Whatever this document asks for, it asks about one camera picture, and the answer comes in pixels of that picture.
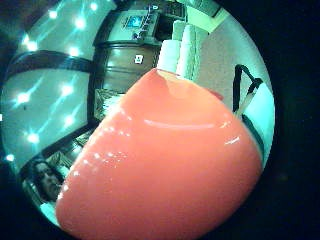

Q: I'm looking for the orange plastic bowl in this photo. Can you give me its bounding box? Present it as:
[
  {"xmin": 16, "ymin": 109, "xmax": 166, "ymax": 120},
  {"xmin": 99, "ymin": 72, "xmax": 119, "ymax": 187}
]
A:
[{"xmin": 55, "ymin": 67, "xmax": 264, "ymax": 240}]

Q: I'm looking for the white smooth paper cup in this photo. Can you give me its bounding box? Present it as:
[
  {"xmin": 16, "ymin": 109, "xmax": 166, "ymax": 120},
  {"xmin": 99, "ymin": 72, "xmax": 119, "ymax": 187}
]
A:
[{"xmin": 157, "ymin": 39, "xmax": 183, "ymax": 74}]

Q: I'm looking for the dark wooden counter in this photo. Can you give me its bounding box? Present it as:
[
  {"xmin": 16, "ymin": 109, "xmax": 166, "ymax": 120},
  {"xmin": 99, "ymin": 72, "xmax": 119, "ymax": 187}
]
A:
[{"xmin": 87, "ymin": 9, "xmax": 165, "ymax": 123}]

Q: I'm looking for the lit blue screen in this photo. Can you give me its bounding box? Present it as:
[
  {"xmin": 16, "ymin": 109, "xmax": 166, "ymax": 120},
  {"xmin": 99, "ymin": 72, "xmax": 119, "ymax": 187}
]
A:
[{"xmin": 125, "ymin": 15, "xmax": 145, "ymax": 30}]

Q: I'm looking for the group of ceiling spot lights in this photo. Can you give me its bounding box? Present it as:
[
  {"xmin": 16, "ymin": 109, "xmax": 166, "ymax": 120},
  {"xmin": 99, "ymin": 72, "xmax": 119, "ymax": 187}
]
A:
[{"xmin": 4, "ymin": 1, "xmax": 101, "ymax": 164}]

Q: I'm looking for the the person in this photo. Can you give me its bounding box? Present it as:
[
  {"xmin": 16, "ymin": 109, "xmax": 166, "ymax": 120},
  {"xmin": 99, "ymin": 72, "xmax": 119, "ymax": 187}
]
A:
[{"xmin": 20, "ymin": 155, "xmax": 74, "ymax": 228}]

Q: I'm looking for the dark ceiling beam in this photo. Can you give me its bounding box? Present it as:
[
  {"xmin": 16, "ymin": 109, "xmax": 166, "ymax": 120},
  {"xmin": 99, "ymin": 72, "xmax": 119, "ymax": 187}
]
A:
[{"xmin": 5, "ymin": 49, "xmax": 95, "ymax": 82}]

